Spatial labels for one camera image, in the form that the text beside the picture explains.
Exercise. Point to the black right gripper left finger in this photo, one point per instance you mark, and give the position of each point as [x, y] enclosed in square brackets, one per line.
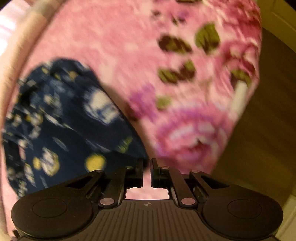
[114, 192]

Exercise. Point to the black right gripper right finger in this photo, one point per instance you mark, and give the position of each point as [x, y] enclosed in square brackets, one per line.
[172, 180]

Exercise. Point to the navy cartoon print pajama pants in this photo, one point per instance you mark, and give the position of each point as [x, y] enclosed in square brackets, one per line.
[63, 126]

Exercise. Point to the pink floral bed sheet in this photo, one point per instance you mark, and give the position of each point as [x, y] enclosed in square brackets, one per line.
[186, 70]

